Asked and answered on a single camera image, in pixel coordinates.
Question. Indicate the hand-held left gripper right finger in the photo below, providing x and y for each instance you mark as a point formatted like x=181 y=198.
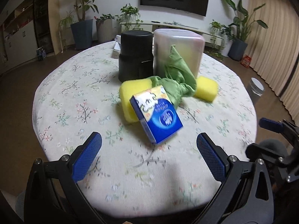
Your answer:
x=210 y=158

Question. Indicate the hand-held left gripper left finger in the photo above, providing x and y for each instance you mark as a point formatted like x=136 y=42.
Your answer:
x=87 y=158

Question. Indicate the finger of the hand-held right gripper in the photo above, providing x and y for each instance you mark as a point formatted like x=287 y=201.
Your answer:
x=253 y=150
x=269 y=123

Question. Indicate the blue tissue pack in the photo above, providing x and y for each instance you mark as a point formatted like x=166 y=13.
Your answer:
x=161 y=119

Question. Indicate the small yellow sponge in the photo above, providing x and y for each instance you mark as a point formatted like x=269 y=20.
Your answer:
x=206 y=88

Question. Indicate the large yellow sponge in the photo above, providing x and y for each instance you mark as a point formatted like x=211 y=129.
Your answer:
x=130 y=91

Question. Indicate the green cloth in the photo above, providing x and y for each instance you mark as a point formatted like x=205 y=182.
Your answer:
x=177 y=74

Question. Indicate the translucent plastic container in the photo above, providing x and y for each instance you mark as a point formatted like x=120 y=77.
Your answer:
x=186 y=49

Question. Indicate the black round container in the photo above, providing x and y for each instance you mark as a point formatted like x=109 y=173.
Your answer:
x=135 y=56

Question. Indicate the person's grey trousers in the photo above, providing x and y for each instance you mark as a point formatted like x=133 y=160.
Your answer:
x=272 y=144

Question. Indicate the grey trash can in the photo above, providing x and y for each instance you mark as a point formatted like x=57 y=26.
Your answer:
x=255 y=88

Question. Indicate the round floral-clothed table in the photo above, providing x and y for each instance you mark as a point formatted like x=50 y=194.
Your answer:
x=81 y=93

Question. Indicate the red box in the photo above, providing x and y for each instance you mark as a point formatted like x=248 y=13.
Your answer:
x=246 y=61

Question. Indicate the large-leaf plant in dark pot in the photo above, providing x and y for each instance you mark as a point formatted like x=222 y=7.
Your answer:
x=238 y=47

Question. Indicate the beige curtain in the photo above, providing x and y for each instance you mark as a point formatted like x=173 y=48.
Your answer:
x=275 y=39

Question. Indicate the leafy plant in white pot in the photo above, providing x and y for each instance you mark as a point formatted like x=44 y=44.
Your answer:
x=224 y=36

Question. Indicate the white tray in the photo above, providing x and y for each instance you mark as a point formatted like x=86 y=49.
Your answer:
x=115 y=49

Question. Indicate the blue toy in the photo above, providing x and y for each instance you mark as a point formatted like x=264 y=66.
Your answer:
x=41 y=53

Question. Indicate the tall tree in blue pot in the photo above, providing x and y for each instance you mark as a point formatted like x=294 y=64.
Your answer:
x=81 y=33

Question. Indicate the white television console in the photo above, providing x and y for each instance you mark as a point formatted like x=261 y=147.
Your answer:
x=186 y=26

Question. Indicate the plant in ribbed grey pot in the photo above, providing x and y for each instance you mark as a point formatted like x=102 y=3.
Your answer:
x=104 y=31

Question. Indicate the spider plant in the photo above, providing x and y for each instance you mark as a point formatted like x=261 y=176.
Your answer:
x=66 y=19

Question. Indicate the trailing vine plant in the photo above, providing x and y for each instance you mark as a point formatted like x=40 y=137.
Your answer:
x=129 y=15

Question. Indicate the white wall cabinet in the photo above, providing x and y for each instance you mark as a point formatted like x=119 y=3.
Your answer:
x=18 y=28

